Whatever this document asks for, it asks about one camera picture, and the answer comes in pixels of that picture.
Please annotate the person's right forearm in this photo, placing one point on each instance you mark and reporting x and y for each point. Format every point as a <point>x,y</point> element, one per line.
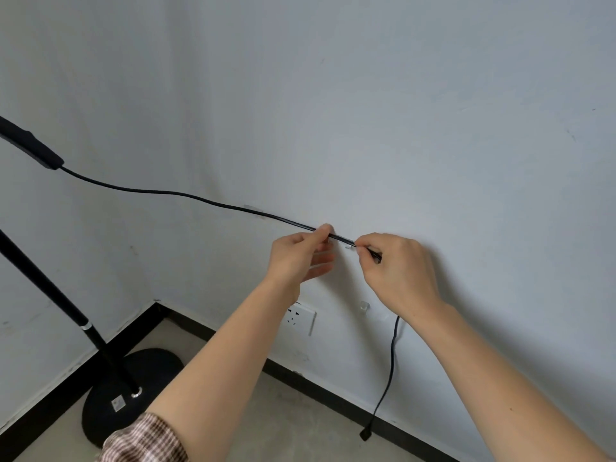
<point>500,394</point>

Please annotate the black round lamp base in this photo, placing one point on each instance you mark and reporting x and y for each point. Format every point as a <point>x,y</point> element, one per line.
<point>154,370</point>

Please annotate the person's left forearm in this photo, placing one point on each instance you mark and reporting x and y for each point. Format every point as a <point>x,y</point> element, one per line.
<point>226,370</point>

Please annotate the black floor lamp pole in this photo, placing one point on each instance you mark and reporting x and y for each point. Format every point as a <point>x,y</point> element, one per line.
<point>111,359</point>

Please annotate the person's left thumb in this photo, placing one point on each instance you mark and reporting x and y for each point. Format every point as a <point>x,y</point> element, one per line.
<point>317,237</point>

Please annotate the black baseboard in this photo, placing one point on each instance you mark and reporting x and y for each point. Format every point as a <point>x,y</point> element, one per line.
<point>313,393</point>

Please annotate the person's left hand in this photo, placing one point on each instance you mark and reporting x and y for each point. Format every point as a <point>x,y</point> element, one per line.
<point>288,257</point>

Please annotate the white wall socket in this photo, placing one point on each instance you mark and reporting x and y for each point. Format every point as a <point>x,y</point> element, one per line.
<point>302,318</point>

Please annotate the person's right thumb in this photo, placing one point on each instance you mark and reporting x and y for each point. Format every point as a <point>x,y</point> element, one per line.
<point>370,240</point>

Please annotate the person's right hand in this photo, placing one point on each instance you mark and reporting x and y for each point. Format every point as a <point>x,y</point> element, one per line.
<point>404,274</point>

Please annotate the white label sticker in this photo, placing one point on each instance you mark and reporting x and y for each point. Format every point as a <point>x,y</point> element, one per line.
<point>119,404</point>

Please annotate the plaid shirt sleeve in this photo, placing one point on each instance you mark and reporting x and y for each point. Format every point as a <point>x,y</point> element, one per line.
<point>139,440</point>

